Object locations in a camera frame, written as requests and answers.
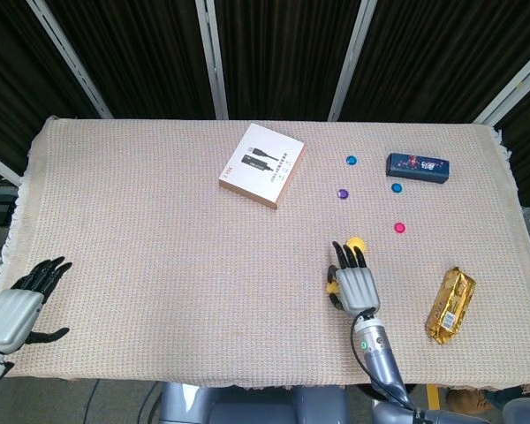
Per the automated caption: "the gold foil snack packet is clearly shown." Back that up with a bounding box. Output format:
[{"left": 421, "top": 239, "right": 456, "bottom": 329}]
[{"left": 425, "top": 265, "right": 477, "bottom": 346}]

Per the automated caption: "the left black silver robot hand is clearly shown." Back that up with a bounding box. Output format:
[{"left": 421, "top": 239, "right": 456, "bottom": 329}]
[{"left": 0, "top": 256, "right": 73, "bottom": 357}]

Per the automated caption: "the white cable product box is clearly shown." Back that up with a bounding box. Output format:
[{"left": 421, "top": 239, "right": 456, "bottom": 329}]
[{"left": 218, "top": 123, "right": 308, "bottom": 212}]

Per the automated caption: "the black pleated curtain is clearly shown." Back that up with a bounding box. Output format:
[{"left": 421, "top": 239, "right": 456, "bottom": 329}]
[{"left": 0, "top": 0, "right": 530, "bottom": 208}]

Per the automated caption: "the beige woven tablecloth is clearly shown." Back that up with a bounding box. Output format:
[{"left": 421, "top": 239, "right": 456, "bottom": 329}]
[{"left": 0, "top": 115, "right": 530, "bottom": 394}]

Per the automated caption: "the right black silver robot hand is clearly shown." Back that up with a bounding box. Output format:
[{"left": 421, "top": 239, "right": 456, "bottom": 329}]
[{"left": 325, "top": 240, "right": 382, "bottom": 317}]

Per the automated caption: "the dark blue printed box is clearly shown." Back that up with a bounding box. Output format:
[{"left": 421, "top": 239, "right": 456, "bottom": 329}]
[{"left": 384, "top": 152, "right": 452, "bottom": 184}]

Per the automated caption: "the aluminium frame post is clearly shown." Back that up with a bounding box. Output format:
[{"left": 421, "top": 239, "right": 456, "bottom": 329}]
[
  {"left": 328, "top": 0, "right": 380, "bottom": 122},
  {"left": 471, "top": 42, "right": 530, "bottom": 126},
  {"left": 194, "top": 0, "right": 230, "bottom": 120},
  {"left": 25, "top": 0, "right": 114, "bottom": 120}
]

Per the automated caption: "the brown shoe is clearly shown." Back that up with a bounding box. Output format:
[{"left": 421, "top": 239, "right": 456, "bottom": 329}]
[{"left": 446, "top": 387, "right": 492, "bottom": 415}]

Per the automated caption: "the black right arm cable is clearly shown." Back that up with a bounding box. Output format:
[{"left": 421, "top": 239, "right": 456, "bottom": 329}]
[{"left": 350, "top": 311, "right": 414, "bottom": 410}]

